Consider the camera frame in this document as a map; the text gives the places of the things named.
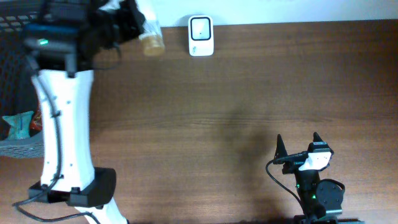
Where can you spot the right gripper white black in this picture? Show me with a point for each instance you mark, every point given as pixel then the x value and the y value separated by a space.
pixel 294 158

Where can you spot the red chocolate bar wrapper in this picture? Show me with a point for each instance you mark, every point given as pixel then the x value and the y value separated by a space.
pixel 36 122

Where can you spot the white tube with gold cap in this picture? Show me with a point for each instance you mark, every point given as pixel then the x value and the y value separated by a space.
pixel 151 37

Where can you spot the white barcode scanner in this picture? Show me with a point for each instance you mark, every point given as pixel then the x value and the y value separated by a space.
pixel 200 36

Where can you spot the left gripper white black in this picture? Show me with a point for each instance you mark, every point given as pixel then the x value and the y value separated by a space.
pixel 115 15

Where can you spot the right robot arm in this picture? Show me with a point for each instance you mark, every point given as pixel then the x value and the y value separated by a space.
pixel 320 199

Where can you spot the teal snack packet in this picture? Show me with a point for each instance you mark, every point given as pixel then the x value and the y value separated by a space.
pixel 19 125

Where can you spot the dark grey plastic basket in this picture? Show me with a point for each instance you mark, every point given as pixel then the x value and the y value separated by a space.
pixel 17 91

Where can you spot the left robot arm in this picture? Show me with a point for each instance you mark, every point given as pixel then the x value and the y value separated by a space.
pixel 60 49

